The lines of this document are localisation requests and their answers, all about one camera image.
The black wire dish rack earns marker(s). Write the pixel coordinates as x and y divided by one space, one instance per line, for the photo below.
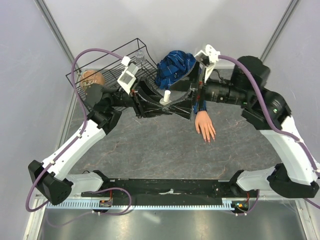
111 67

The white nail polish cap brush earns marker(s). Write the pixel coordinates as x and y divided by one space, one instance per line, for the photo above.
167 94

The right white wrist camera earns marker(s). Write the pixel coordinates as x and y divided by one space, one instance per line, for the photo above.
208 58

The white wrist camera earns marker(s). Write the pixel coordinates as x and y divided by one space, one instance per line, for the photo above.
208 58
127 78

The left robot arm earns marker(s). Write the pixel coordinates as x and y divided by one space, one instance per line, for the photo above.
51 177

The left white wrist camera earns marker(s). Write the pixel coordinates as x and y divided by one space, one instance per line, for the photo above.
127 78

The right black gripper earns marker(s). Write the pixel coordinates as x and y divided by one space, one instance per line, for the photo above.
197 92

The mannequin hand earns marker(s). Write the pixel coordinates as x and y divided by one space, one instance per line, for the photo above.
204 126

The blue plaid shirt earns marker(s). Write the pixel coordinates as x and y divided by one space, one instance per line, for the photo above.
175 66

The brown floral ceramic bowl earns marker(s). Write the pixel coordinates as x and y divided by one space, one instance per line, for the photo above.
90 77

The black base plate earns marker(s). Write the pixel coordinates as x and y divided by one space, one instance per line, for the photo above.
178 191

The blue slotted cable duct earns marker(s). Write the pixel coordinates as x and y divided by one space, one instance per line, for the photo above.
95 204

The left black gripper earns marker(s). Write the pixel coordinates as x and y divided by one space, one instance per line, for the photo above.
139 102

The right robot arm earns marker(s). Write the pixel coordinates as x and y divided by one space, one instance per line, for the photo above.
296 176

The clear glass cup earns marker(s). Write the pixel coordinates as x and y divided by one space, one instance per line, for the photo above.
140 56

